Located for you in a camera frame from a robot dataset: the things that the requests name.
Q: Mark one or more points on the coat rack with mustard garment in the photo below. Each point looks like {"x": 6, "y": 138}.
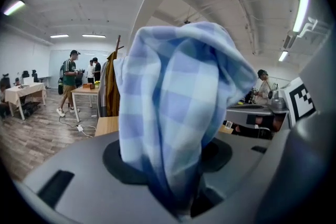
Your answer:
{"x": 111, "y": 86}

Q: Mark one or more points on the small wooden table white legs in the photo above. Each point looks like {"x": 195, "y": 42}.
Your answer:
{"x": 85, "y": 91}

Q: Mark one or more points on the black office chair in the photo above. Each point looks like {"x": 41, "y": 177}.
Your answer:
{"x": 5, "y": 81}
{"x": 35, "y": 75}

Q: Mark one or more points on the black desk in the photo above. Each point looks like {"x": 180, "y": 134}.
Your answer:
{"x": 249, "y": 110}

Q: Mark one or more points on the long ceiling light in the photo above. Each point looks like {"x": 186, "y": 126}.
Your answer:
{"x": 59, "y": 36}
{"x": 301, "y": 11}
{"x": 13, "y": 7}
{"x": 93, "y": 35}
{"x": 283, "y": 55}

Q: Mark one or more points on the white power adapter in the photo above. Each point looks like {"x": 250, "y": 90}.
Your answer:
{"x": 80, "y": 128}

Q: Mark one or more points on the brown box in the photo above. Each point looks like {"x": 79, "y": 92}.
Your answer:
{"x": 88, "y": 85}

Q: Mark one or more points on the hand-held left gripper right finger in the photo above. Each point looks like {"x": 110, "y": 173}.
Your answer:
{"x": 236, "y": 181}

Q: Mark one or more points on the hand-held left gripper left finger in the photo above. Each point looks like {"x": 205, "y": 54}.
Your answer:
{"x": 99, "y": 191}

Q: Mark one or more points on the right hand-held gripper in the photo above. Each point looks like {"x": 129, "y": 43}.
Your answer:
{"x": 302, "y": 99}

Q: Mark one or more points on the metal pot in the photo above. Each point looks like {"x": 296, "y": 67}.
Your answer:
{"x": 278, "y": 104}

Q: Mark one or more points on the beige covered table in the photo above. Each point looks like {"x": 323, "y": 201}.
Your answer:
{"x": 25, "y": 90}

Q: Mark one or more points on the blue plaid clothes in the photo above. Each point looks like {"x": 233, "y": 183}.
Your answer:
{"x": 170, "y": 86}

